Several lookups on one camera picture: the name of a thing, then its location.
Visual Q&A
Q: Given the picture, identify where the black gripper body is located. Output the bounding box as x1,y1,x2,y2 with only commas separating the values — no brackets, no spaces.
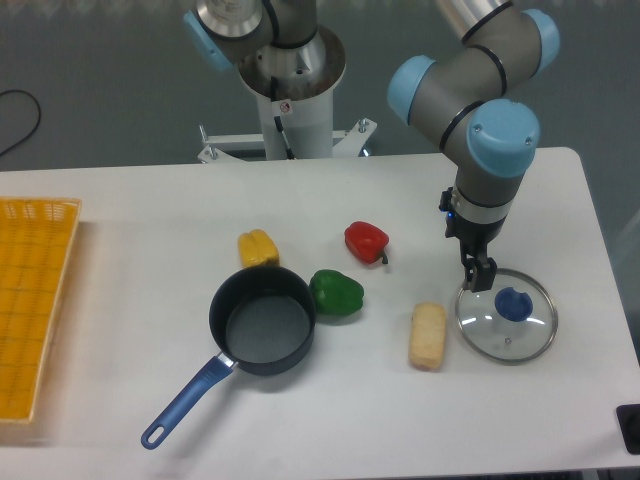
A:
439,186,506,260

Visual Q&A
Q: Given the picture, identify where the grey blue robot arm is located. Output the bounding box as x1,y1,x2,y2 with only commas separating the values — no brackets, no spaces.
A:
183,1,560,292

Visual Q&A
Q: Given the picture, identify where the bread loaf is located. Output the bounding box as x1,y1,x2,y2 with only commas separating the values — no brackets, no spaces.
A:
408,302,447,370

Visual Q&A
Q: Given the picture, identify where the glass lid blue knob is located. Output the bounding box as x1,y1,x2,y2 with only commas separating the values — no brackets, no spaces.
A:
454,267,559,365

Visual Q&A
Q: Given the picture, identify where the red bell pepper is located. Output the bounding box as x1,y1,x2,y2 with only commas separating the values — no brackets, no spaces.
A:
344,221,389,265

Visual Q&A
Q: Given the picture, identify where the green bell pepper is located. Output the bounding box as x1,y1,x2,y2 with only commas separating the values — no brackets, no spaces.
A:
309,269,365,316

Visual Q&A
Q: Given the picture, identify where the black table grommet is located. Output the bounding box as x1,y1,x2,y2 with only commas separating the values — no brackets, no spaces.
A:
616,404,640,455

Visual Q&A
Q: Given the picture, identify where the yellow bell pepper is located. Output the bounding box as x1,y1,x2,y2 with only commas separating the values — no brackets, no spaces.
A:
237,229,280,268

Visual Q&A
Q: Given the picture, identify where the yellow woven basket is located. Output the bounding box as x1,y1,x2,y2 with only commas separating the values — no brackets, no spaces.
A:
1,197,82,423

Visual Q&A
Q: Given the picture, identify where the dark saucepan blue handle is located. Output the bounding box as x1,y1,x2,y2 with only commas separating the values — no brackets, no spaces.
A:
140,266,316,450

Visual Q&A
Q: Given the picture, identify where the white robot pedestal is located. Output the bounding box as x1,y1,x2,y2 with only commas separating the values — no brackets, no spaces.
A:
198,26,377,163

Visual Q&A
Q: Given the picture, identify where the black cable on pedestal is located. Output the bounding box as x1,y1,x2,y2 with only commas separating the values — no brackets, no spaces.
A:
269,74,298,161

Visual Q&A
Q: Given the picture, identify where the black cable on floor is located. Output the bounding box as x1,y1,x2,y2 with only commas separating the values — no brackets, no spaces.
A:
0,89,42,157

